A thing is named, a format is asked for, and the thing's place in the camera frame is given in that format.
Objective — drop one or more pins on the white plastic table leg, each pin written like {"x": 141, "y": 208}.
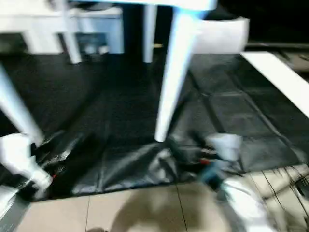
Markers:
{"x": 19, "y": 111}
{"x": 71, "y": 41}
{"x": 149, "y": 36}
{"x": 174, "y": 72}

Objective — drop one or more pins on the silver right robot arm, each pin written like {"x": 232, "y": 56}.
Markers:
{"x": 246, "y": 198}

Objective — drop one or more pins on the black work mat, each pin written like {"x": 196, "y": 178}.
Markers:
{"x": 120, "y": 106}

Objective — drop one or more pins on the white board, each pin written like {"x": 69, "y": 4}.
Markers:
{"x": 280, "y": 79}

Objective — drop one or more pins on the small yellow label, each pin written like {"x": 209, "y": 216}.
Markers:
{"x": 157, "y": 46}

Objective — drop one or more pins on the grey cushion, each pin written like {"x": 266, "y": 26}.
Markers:
{"x": 222, "y": 36}

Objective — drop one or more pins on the black cabinet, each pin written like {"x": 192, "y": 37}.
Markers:
{"x": 140, "y": 29}

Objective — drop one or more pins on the white cabinet with glass doors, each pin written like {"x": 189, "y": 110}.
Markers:
{"x": 38, "y": 29}

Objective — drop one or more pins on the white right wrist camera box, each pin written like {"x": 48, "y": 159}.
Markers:
{"x": 223, "y": 145}

